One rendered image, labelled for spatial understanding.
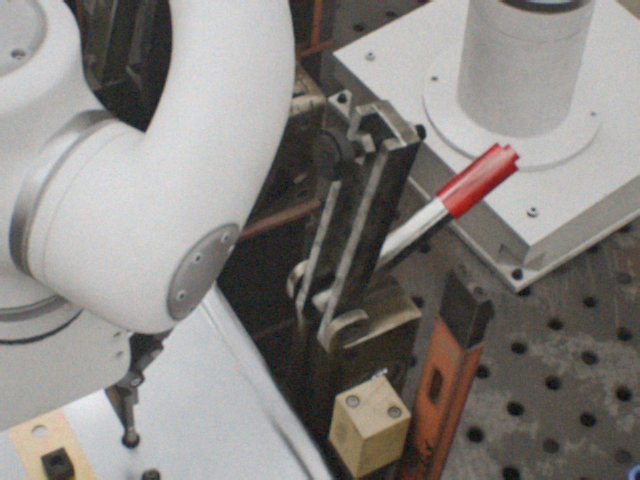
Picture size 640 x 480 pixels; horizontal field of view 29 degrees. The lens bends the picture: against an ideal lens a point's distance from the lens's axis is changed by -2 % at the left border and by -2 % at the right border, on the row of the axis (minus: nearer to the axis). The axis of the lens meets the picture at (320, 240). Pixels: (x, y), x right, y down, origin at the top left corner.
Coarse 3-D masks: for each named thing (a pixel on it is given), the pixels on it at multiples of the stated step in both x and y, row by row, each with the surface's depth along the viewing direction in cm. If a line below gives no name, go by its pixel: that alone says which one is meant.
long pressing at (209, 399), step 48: (192, 336) 84; (240, 336) 84; (144, 384) 81; (192, 384) 81; (240, 384) 82; (0, 432) 78; (96, 432) 79; (144, 432) 79; (192, 432) 79; (240, 432) 79; (288, 432) 79
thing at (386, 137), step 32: (352, 128) 69; (384, 128) 68; (416, 128) 69; (320, 160) 67; (352, 160) 66; (384, 160) 67; (352, 192) 73; (384, 192) 69; (320, 224) 75; (352, 224) 73; (384, 224) 72; (320, 256) 76; (352, 256) 73; (352, 288) 75
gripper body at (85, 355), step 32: (96, 320) 63; (0, 352) 60; (32, 352) 61; (64, 352) 63; (96, 352) 65; (128, 352) 67; (0, 384) 62; (32, 384) 64; (64, 384) 65; (96, 384) 67; (0, 416) 65; (32, 416) 67
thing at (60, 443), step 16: (48, 416) 79; (64, 416) 79; (16, 432) 78; (32, 432) 78; (48, 432) 78; (64, 432) 78; (16, 448) 77; (32, 448) 77; (48, 448) 77; (64, 448) 76; (80, 448) 78; (32, 464) 77; (48, 464) 76; (64, 464) 76; (80, 464) 77
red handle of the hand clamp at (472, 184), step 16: (496, 144) 76; (480, 160) 76; (496, 160) 76; (512, 160) 76; (464, 176) 76; (480, 176) 76; (496, 176) 76; (448, 192) 77; (464, 192) 76; (480, 192) 76; (432, 208) 77; (448, 208) 76; (464, 208) 77; (416, 224) 77; (432, 224) 77; (400, 240) 77; (416, 240) 77; (384, 256) 77; (400, 256) 77; (384, 272) 78; (320, 288) 79; (368, 288) 78; (320, 304) 78
